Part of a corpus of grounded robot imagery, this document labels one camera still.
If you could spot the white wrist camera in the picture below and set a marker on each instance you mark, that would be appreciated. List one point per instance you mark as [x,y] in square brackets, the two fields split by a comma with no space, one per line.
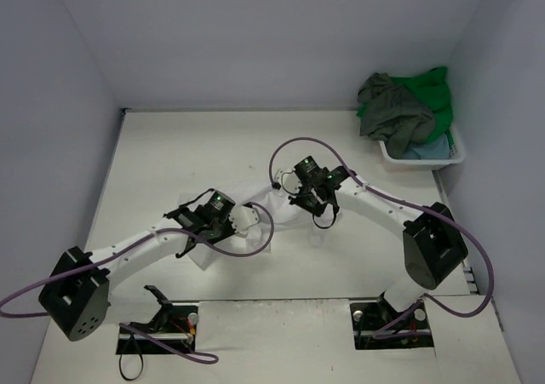
[242,218]
[288,181]

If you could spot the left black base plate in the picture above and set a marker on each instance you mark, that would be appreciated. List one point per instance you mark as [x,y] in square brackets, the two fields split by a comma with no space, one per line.
[178,330]

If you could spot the white t shirt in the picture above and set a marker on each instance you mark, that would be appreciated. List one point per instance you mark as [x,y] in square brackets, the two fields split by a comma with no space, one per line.
[275,213]

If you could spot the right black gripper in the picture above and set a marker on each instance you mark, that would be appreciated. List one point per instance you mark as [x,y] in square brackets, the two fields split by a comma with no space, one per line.
[301,201]

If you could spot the green t shirt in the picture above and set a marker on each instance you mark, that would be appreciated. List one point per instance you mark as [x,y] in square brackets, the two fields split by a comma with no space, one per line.
[432,89]

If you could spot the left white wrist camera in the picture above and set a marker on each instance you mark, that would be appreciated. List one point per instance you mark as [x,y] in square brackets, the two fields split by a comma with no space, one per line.
[242,218]

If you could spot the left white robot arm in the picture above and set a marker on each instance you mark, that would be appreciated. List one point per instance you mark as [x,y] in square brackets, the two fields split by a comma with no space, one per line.
[79,298]

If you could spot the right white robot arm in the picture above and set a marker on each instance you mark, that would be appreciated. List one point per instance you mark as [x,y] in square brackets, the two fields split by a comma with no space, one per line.
[432,247]

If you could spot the white laundry basket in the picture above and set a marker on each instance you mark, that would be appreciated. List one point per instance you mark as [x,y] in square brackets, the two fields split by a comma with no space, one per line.
[456,156]

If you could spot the grey t shirt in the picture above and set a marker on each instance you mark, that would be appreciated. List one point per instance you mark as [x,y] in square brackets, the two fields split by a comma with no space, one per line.
[392,113]

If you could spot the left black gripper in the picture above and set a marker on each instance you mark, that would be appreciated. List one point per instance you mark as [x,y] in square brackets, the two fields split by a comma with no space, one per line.
[230,228]

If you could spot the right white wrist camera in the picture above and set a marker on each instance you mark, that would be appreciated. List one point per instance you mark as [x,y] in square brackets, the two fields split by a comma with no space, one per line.
[288,181]

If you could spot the light blue t shirt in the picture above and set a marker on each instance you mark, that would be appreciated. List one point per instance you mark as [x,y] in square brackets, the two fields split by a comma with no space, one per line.
[436,150]

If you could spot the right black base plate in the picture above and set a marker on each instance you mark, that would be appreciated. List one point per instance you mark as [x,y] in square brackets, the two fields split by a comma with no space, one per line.
[369,319]

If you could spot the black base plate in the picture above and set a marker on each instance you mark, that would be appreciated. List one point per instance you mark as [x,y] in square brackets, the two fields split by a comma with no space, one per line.
[178,330]
[369,319]

